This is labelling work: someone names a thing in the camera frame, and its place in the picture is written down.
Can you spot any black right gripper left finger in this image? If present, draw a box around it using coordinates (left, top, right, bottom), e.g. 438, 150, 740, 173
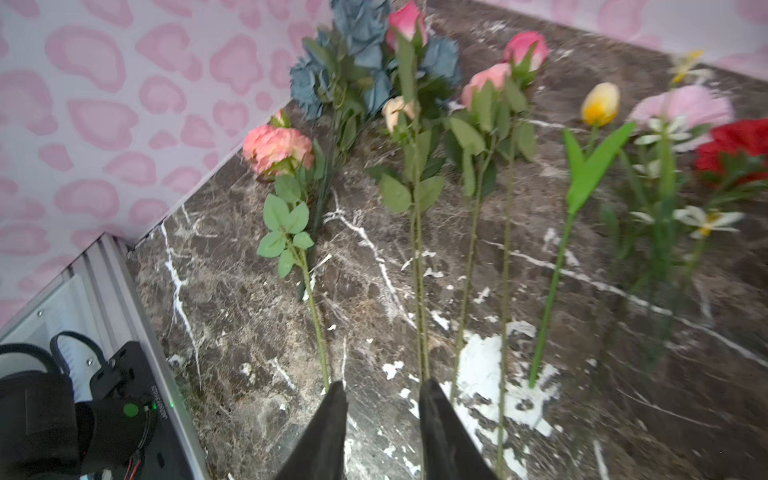
275, 381, 348, 480

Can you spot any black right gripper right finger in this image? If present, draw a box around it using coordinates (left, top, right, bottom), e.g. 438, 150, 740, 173
418, 378, 497, 480

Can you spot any light pink carnation flower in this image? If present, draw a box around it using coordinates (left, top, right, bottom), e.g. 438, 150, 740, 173
600, 84, 743, 365

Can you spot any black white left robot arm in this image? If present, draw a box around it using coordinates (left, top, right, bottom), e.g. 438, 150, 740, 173
1, 331, 193, 479

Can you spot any bunch of artificial flowers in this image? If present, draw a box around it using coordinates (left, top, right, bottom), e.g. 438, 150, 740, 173
241, 0, 550, 480

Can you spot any yellow tulip flower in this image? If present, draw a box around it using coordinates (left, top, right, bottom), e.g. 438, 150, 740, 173
528, 82, 635, 388

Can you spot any blue grey artificial flower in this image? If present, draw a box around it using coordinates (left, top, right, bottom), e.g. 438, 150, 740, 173
290, 1, 461, 121

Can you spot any red carnation flower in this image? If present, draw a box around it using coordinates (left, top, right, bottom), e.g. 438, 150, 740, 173
659, 118, 768, 337

